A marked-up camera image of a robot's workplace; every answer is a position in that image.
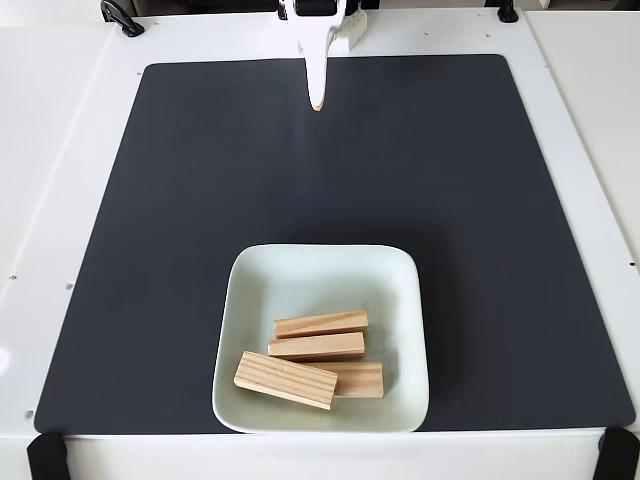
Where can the wooden block dark grain lines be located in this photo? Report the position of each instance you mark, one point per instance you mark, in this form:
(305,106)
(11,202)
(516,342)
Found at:
(285,380)

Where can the wooden block with pen mark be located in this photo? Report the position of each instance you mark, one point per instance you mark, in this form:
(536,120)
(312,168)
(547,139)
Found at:
(362,380)

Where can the pale green square plate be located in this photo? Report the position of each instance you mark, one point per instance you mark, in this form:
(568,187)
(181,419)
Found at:
(320,280)

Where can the black table clamp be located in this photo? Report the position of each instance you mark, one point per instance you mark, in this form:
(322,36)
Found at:
(507,10)
(122,20)

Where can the black rubber mat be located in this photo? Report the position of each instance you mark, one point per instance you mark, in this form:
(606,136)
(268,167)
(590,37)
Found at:
(150,250)

